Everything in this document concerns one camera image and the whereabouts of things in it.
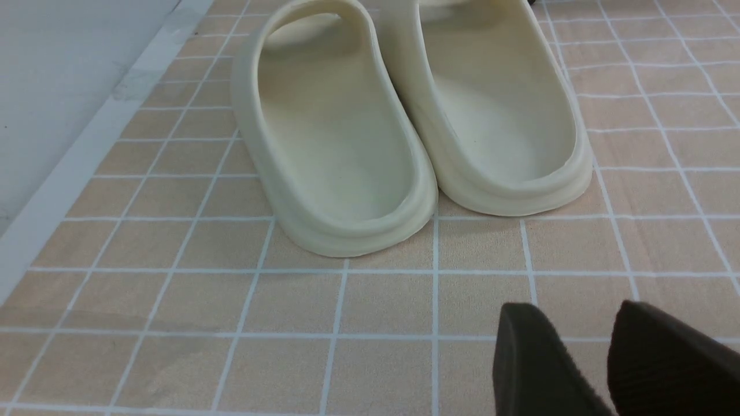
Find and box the cream right slide slipper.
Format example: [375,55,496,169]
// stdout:
[377,1,594,217]

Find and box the checkered peach floor mat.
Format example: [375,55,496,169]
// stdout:
[2,1,738,415]

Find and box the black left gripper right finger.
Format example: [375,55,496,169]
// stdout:
[607,300,739,415]

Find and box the cream left slide slipper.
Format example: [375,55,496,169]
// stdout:
[230,1,438,258]

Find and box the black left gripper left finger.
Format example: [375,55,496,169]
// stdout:
[492,303,613,415]

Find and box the cream slide slipper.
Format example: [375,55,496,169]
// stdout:
[230,1,438,258]
[377,1,594,217]

